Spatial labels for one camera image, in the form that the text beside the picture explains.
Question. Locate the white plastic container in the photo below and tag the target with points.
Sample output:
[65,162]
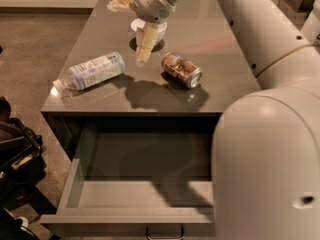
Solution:
[311,27]

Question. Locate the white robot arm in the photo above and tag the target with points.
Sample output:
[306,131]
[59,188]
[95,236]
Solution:
[266,151]

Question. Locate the metal drawer handle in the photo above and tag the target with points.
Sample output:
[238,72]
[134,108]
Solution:
[164,232]

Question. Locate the open grey top drawer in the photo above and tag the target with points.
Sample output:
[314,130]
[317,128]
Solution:
[131,173]

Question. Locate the blue label plastic bottle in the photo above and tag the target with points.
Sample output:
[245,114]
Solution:
[87,74]

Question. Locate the brown soda can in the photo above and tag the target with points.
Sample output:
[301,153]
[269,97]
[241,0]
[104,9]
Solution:
[182,70]

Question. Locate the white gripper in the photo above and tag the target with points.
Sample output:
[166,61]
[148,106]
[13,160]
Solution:
[150,6]

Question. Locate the white ceramic bowl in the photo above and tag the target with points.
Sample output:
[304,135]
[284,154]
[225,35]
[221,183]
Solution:
[160,34]

